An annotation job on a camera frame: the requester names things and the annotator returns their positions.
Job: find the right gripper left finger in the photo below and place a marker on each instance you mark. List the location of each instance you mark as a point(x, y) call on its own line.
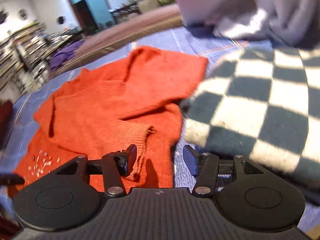
point(116, 165)

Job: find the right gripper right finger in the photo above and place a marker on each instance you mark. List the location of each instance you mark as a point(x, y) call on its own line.
point(204, 167)

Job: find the orange knit sweater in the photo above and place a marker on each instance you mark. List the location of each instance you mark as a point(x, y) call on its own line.
point(133, 100)

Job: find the checkered green white garment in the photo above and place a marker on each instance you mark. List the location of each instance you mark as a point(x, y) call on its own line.
point(262, 104)

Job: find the blue plaid bed sheet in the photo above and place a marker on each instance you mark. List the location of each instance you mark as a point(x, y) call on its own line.
point(23, 127)

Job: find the purple blanket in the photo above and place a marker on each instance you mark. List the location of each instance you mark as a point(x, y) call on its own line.
point(64, 54)

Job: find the red garment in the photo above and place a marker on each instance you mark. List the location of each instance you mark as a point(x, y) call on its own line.
point(6, 112)

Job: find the pink covered bed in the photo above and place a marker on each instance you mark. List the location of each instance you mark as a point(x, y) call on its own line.
point(111, 39)

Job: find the lavender grey garment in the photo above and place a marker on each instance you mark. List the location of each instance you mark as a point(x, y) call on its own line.
point(293, 23)

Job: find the wall display shelves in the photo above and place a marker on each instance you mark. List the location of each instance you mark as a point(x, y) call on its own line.
point(23, 65)

